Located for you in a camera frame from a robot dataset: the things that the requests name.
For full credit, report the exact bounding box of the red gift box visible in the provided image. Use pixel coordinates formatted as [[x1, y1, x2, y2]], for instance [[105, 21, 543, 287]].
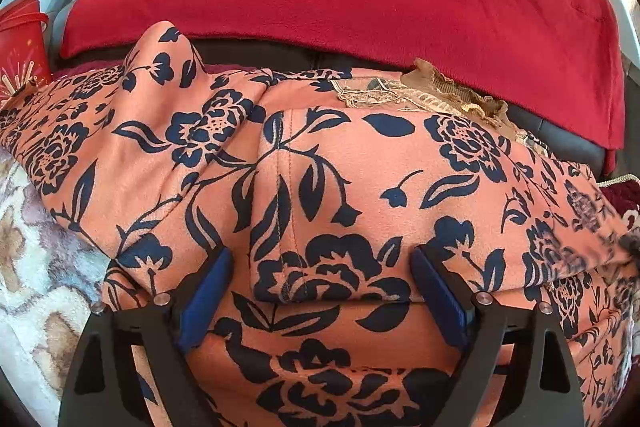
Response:
[[0, 0, 53, 108]]

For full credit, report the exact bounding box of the floral plush blanket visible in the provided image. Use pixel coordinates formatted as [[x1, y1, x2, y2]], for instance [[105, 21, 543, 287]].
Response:
[[0, 59, 640, 427]]

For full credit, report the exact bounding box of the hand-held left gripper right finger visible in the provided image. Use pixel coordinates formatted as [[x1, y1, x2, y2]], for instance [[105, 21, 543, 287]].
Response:
[[409, 244, 586, 427]]

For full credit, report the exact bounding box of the black leather sofa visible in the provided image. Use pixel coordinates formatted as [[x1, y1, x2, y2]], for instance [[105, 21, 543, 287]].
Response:
[[47, 0, 640, 180]]

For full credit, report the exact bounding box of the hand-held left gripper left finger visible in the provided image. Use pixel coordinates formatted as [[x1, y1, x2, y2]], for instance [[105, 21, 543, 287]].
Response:
[[57, 248, 235, 427]]

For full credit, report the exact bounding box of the orange floral garment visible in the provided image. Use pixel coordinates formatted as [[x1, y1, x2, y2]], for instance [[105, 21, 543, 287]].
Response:
[[0, 21, 640, 427]]

